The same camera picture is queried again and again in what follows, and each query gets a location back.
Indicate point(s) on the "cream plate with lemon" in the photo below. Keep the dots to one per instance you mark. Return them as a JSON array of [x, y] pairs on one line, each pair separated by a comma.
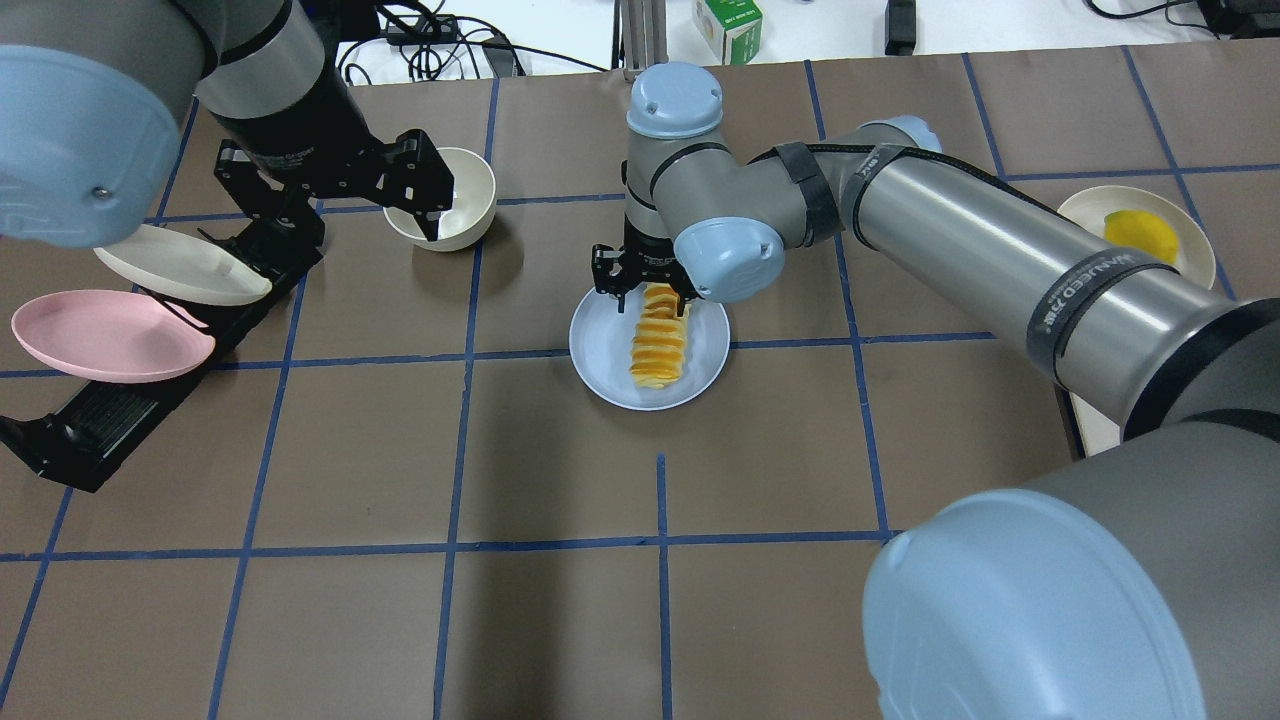
[[1088, 209]]

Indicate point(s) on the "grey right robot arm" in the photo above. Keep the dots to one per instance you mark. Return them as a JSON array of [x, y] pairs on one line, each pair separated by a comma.
[[1140, 583]]

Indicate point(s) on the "black dish rack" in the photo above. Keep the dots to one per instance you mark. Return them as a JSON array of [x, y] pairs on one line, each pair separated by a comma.
[[91, 435]]

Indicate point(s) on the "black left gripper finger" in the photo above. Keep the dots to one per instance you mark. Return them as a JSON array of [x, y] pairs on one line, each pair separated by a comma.
[[430, 224]]

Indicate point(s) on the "brown paper table mat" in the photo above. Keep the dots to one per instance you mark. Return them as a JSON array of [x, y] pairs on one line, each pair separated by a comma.
[[397, 500]]

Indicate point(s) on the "light blue plate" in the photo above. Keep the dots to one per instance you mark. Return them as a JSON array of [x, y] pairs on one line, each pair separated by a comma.
[[601, 343]]

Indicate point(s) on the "white tray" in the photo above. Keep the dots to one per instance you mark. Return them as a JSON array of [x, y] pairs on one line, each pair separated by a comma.
[[1097, 433]]

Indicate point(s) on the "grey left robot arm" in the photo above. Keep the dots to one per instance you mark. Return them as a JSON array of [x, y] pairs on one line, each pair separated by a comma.
[[92, 94]]

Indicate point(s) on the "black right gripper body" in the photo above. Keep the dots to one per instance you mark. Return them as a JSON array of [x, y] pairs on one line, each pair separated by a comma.
[[648, 262]]

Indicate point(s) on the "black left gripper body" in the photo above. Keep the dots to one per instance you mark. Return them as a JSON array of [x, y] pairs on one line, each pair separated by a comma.
[[292, 138]]

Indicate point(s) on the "yellow lemon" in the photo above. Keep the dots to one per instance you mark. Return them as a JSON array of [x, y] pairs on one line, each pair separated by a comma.
[[1144, 231]]

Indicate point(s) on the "green white small box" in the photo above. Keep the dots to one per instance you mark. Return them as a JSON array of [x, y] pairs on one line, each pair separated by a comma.
[[733, 30]]

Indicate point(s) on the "aluminium frame post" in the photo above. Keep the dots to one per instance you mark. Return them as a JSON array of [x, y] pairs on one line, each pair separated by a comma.
[[639, 36]]

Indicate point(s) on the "yellow twisted bread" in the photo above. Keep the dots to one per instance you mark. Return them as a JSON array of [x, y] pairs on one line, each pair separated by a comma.
[[660, 343]]

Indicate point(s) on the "black power adapter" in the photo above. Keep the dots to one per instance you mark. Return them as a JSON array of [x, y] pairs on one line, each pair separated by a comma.
[[900, 28]]

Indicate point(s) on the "pink plate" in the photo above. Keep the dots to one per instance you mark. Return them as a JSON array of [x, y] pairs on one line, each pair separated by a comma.
[[112, 336]]

